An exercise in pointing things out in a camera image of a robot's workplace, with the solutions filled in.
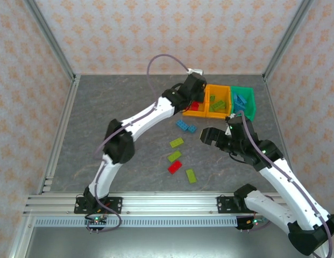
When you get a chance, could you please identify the controller board with LEDs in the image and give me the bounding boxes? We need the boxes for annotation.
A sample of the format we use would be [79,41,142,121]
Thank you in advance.
[236,216,269,232]
[84,216,108,228]

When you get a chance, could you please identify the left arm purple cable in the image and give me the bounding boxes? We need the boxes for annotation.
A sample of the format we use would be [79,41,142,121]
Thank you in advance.
[86,54,190,233]

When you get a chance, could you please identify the grey metal panel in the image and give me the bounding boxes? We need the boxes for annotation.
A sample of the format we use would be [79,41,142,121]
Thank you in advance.
[24,227,318,258]

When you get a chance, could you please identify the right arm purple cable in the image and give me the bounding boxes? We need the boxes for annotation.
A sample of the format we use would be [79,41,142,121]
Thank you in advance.
[231,111,333,258]

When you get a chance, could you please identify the red black power wires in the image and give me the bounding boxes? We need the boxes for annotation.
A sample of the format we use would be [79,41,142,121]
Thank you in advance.
[91,202,111,216]
[246,205,267,224]

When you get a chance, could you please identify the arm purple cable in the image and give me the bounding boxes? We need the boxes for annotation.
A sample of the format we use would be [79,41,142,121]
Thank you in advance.
[231,111,333,258]
[86,54,190,233]

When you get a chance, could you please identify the wide aluminium extrusion rail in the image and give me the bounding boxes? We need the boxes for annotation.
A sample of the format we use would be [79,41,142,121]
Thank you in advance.
[23,191,318,216]

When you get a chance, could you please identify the aluminium frame side rail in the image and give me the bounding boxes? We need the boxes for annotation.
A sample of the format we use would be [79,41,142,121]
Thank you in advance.
[262,75,302,194]
[36,74,82,195]

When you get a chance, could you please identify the slotted grey cable duct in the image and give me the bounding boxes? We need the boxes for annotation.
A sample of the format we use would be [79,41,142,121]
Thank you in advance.
[34,217,239,228]

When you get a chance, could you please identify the short aluminium frame post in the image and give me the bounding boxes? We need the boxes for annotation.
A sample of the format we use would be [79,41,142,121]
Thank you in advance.
[8,214,37,258]

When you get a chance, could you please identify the orange plastic bin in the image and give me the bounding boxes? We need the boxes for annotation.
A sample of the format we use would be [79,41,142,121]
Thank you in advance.
[205,84,233,120]
[182,83,209,118]

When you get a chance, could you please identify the green plastic bin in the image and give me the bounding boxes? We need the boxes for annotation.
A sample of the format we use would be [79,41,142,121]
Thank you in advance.
[230,85,258,122]

